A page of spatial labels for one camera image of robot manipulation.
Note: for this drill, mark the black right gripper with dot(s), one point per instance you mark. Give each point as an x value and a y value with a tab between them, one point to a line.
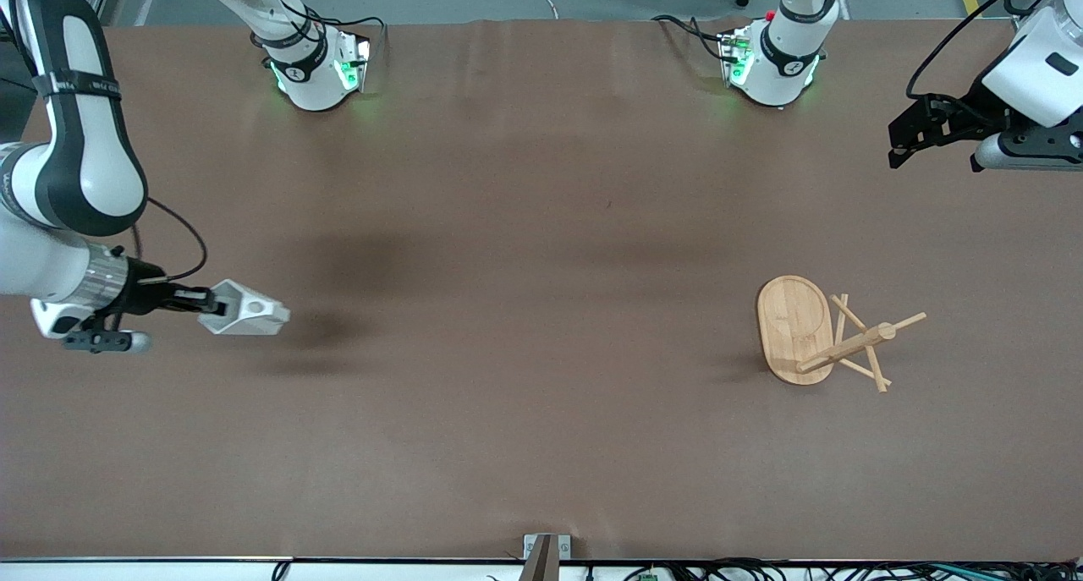
145	293

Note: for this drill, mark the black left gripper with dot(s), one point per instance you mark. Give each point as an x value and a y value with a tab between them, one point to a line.
973	110

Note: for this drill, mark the white faceted cup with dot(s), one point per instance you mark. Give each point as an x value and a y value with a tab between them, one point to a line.
250	315

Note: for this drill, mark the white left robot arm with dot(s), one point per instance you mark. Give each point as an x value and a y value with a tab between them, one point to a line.
787	61

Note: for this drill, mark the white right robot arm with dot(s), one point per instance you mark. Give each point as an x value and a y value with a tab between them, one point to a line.
85	158

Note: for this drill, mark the wooden cup rack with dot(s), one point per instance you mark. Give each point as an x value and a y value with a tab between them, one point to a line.
795	327

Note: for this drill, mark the brown table cover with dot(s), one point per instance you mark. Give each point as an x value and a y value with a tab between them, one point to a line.
508	310

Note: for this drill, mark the metal camera bracket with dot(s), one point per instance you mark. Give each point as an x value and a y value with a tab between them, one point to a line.
546	560

